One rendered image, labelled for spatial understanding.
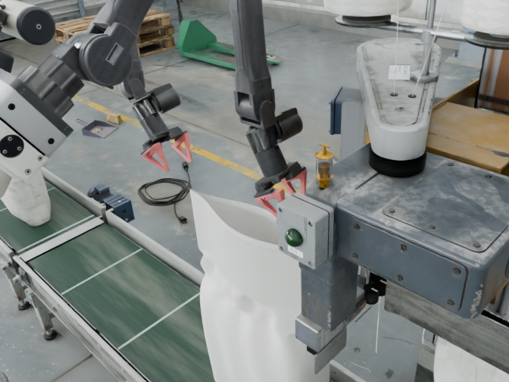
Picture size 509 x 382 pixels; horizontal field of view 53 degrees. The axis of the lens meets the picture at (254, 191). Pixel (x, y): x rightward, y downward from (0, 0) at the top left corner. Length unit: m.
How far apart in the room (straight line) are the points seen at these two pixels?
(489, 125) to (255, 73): 0.45
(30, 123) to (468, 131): 0.74
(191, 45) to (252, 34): 5.36
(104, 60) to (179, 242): 2.21
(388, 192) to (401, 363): 1.59
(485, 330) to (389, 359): 1.39
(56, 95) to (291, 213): 0.40
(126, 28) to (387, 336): 1.88
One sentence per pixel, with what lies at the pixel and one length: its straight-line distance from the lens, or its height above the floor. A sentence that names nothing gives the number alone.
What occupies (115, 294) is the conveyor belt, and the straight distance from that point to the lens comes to 2.13.
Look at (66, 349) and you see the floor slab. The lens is 2.54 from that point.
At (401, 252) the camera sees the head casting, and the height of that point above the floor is 1.30.
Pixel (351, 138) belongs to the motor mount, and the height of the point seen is 1.23.
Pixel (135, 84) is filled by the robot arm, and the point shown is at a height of 1.31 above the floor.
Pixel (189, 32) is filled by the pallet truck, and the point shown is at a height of 0.27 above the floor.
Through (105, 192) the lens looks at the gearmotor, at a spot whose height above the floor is 0.40.
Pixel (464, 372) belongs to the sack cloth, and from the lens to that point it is 1.04.
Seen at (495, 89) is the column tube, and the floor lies 1.37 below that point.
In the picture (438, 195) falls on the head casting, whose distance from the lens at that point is 0.79.
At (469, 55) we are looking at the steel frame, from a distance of 5.89.
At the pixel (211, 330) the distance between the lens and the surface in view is 1.52.
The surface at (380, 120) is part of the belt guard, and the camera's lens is 0.82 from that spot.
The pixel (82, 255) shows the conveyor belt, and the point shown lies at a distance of 2.39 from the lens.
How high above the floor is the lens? 1.74
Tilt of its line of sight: 31 degrees down
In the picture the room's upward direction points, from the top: 4 degrees counter-clockwise
